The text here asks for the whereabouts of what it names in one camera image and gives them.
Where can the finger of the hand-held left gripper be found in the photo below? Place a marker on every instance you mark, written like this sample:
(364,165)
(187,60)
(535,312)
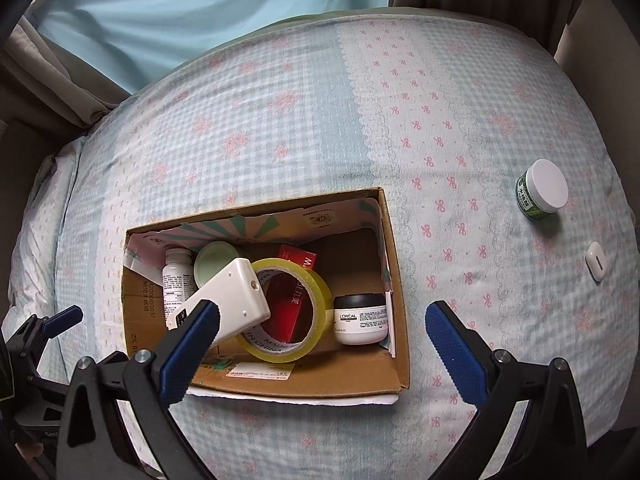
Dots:
(62,321)

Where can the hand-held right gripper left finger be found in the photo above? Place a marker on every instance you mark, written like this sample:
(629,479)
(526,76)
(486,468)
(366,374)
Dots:
(192,345)

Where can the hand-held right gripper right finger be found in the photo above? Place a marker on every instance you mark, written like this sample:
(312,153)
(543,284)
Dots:
(452,350)

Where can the white pill bottle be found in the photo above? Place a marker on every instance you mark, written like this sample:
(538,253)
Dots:
(175,280)

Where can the white remote control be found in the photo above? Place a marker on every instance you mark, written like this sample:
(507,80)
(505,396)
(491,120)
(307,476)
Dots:
(235,290)

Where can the jar with pale metal lid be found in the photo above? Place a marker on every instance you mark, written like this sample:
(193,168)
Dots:
(215,265)

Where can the yellow tape roll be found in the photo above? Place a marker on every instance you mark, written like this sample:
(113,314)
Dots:
(280,352)

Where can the white cream jar black lid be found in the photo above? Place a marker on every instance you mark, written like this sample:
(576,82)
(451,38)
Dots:
(360,322)

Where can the cardboard box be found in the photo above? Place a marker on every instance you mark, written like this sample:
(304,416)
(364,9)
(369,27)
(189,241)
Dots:
(350,370)

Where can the red carton box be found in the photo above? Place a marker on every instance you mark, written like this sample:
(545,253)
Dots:
(305,257)

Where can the pillow with checked cover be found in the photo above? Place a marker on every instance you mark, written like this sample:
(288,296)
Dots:
(45,220)

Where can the white earbuds case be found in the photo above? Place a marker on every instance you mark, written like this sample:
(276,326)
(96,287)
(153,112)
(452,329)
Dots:
(596,260)

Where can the green jar with white lid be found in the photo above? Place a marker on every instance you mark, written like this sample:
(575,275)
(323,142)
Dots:
(547,185)

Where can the light blue cloth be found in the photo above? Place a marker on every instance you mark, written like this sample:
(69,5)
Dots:
(200,10)

